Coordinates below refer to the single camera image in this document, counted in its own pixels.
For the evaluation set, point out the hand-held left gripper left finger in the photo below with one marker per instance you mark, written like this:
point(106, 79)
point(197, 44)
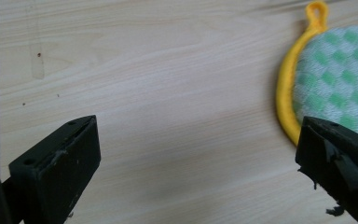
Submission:
point(56, 174)

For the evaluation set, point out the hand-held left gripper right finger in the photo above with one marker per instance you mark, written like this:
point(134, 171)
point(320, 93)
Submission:
point(338, 161)

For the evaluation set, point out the green checkered round cloth pad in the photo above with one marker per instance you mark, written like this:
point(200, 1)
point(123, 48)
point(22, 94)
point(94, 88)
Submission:
point(338, 74)

